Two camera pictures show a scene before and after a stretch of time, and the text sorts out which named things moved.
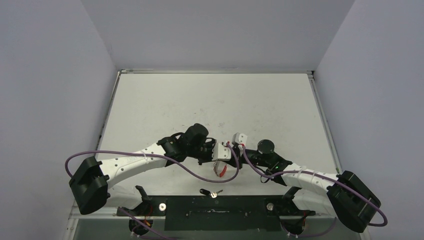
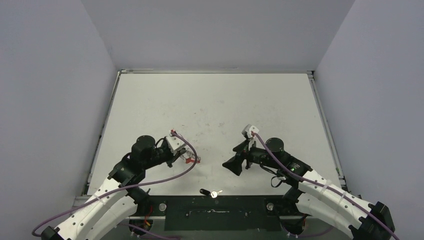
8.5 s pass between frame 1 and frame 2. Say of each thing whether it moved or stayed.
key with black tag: stayed
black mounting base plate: stayed
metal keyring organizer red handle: moved
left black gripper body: moved
